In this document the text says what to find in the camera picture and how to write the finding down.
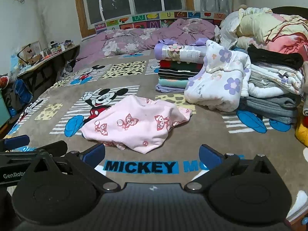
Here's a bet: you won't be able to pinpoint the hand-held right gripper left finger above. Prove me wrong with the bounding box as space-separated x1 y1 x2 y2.
29 143 121 193

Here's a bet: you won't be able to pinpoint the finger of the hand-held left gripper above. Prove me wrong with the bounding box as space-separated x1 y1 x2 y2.
29 140 69 158
0 134 31 153

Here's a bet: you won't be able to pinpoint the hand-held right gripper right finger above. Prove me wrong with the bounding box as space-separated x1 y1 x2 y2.
184 144 281 193

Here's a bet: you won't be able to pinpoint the pink printed garment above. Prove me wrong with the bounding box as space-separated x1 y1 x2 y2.
80 95 193 155

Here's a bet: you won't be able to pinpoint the folded dark grey clothes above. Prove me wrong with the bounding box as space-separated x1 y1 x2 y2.
238 94 303 126

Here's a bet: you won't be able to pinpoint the teal storage box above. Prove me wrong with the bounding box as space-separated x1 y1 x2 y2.
0 89 12 128

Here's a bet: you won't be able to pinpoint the blue bag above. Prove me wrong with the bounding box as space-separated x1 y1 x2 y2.
14 79 33 104

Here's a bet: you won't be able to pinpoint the red patterned cloth bundle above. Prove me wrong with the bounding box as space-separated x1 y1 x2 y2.
0 75 10 90

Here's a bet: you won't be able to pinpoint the white floral fleece pajama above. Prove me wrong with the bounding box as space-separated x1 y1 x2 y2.
184 39 252 113

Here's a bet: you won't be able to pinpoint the folded lavender garment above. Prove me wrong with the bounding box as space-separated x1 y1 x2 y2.
155 83 191 94

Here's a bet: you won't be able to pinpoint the folded teal garment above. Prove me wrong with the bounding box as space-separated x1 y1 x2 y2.
157 76 194 87

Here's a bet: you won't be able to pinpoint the dark cluttered desk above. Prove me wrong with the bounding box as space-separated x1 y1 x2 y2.
16 44 81 95

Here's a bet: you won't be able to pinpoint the folded black striped garment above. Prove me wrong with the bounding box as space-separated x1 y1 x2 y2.
157 68 203 80

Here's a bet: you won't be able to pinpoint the cartoon printed blanket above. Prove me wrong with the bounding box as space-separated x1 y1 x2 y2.
0 49 308 224

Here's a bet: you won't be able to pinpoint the black desk lamp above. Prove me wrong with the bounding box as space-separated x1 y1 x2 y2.
18 43 32 63

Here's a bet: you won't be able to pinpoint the yellow plush toy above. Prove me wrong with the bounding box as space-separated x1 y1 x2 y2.
295 117 308 148

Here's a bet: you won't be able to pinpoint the folded purple floral garment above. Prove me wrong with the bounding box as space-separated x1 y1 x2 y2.
154 38 210 63

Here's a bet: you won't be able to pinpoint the purple floral quilt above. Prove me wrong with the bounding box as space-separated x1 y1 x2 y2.
73 18 216 72

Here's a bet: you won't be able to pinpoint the pink quilt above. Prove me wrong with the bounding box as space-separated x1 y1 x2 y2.
262 34 308 62

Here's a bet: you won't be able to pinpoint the cream quilt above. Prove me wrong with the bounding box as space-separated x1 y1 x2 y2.
220 6 308 44

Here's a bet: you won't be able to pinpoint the colourful alphabet foam mat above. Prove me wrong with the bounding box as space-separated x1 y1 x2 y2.
94 11 228 34

